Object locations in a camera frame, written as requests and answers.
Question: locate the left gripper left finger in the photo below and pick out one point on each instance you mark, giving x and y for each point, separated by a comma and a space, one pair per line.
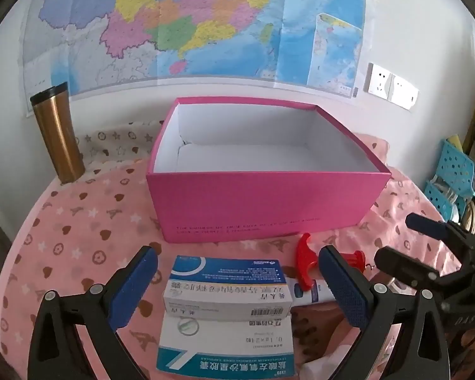
56, 349

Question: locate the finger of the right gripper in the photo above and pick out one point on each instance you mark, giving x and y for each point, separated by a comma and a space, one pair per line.
437, 230
405, 269

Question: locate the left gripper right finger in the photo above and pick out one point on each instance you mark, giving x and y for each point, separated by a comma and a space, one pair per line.
420, 351

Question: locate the white blue cream tube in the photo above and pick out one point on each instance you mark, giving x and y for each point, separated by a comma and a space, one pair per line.
318, 294

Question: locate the red T-handle tool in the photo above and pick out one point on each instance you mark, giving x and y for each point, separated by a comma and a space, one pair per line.
306, 259

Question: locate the teal white medicine box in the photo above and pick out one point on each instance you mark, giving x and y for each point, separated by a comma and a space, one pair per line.
258, 349

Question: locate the blue white medicine box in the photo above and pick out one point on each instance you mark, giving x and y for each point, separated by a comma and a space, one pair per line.
227, 290

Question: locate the blue perforated plastic baskets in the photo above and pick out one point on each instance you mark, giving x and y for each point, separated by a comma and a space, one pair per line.
452, 186

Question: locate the pink patterned tablecloth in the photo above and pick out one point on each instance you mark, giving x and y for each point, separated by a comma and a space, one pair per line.
79, 234

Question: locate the pink cardboard box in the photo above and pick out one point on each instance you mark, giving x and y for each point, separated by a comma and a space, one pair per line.
237, 168

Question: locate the copper thermos tumbler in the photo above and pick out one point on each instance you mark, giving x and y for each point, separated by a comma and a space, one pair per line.
52, 111

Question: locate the white wall socket panel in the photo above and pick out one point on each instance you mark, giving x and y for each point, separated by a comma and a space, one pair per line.
384, 84

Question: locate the colourful wall map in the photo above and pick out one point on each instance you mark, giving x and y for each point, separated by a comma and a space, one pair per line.
104, 44

